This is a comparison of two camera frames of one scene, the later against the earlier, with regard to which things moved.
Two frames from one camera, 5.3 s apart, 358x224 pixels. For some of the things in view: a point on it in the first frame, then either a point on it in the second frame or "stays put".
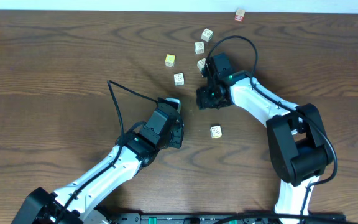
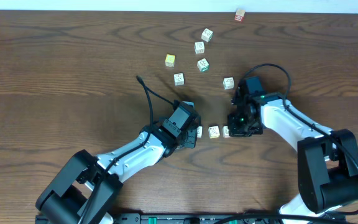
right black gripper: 203,101 to 235,131
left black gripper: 179,134 to 193,146
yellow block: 169,60 stays put
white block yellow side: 215,131 stays put
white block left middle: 179,79 stays put
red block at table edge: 239,15 stays put
